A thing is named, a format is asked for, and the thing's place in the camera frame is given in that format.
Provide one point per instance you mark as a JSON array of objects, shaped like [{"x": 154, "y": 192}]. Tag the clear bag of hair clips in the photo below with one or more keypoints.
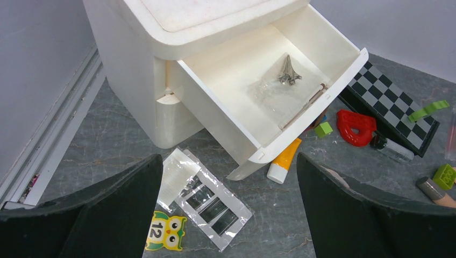
[{"x": 281, "y": 90}]

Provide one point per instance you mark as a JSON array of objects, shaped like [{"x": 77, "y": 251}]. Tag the white drawer organizer box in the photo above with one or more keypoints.
[{"x": 181, "y": 66}]

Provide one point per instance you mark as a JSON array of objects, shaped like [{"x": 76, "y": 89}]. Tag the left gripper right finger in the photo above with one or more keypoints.
[{"x": 348, "y": 218}]

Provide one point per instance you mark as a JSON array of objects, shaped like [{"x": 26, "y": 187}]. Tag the orange white cream tube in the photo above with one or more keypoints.
[{"x": 279, "y": 167}]

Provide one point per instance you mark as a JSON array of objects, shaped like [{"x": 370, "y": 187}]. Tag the small green cube block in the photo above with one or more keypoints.
[{"x": 323, "y": 129}]

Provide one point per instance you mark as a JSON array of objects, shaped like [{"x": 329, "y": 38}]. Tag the yellow owl number block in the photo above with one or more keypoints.
[{"x": 165, "y": 232}]

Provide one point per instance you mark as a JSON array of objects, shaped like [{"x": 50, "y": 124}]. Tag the clear vial black cap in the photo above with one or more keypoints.
[{"x": 392, "y": 149}]

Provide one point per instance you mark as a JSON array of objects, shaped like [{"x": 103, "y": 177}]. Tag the green lego brick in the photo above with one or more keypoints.
[{"x": 445, "y": 177}]

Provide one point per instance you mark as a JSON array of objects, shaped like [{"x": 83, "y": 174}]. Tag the red lego arch piece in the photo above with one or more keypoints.
[{"x": 355, "y": 128}]

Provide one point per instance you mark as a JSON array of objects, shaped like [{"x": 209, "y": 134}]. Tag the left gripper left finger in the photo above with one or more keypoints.
[{"x": 110, "y": 218}]

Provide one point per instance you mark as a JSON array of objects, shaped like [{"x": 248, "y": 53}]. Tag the green lego plate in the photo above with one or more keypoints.
[{"x": 428, "y": 110}]

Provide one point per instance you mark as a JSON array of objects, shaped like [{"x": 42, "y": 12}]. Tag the black grey checkerboard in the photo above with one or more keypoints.
[{"x": 373, "y": 94}]

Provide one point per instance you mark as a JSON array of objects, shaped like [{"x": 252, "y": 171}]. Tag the clear false eyelash case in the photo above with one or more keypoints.
[{"x": 450, "y": 145}]

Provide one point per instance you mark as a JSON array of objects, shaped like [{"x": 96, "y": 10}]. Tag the concealer tube grey cap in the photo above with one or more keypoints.
[{"x": 435, "y": 192}]

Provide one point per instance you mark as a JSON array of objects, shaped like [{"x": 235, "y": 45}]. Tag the blue red lego stack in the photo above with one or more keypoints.
[{"x": 316, "y": 122}]

